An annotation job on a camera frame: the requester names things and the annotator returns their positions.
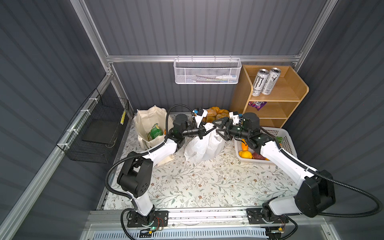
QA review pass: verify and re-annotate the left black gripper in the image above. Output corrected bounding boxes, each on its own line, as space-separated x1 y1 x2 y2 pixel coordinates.
181 122 216 141

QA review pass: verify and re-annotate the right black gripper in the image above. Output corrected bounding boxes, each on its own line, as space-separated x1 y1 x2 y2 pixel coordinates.
212 117 249 141

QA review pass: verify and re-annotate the green snack bag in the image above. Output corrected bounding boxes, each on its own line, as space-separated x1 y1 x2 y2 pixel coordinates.
148 123 164 141

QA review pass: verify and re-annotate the white plastic grocery bag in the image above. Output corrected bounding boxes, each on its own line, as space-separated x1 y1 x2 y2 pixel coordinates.
183 108 225 164

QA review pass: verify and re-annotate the white plastic produce basket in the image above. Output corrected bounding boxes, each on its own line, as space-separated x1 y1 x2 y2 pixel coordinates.
234 127 298 167

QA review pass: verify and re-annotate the beige canvas tote bag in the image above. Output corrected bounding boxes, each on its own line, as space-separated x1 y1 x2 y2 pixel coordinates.
134 106 177 167

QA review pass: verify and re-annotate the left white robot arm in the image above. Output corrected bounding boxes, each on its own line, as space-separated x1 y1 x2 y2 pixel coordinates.
117 108 215 217

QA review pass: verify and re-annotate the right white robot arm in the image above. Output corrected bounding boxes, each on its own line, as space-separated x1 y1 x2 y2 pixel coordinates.
213 113 336 223

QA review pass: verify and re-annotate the dark red toy fruit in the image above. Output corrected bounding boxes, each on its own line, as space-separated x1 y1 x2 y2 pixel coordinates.
252 152 266 160

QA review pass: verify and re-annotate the purple snack packet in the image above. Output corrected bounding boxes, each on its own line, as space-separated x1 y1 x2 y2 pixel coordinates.
248 102 267 111

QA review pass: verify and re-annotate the wooden shelf unit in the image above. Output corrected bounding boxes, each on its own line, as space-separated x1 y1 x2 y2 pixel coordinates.
229 65 309 128

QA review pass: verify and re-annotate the tray of bread rolls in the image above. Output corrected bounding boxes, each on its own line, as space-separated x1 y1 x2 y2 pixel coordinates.
203 107 229 123

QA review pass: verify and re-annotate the white Monster can left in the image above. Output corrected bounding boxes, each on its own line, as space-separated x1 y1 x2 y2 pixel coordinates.
252 69 269 97

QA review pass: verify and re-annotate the white monster can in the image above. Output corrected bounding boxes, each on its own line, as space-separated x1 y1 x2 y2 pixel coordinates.
252 69 269 97
262 68 281 95

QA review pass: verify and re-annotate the white Monster can right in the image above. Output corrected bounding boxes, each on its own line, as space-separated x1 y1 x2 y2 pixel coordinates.
262 68 281 95

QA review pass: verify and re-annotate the toothpaste tube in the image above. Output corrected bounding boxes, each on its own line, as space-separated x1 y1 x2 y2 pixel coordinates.
216 75 238 82

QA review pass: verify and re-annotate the white wire wall basket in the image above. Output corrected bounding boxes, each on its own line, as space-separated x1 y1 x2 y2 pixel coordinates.
173 57 242 85

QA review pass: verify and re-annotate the black wire wall basket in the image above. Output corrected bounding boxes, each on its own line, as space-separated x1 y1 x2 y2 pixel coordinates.
57 90 130 164

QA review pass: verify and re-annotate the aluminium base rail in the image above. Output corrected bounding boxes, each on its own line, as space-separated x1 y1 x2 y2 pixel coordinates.
86 206 328 232

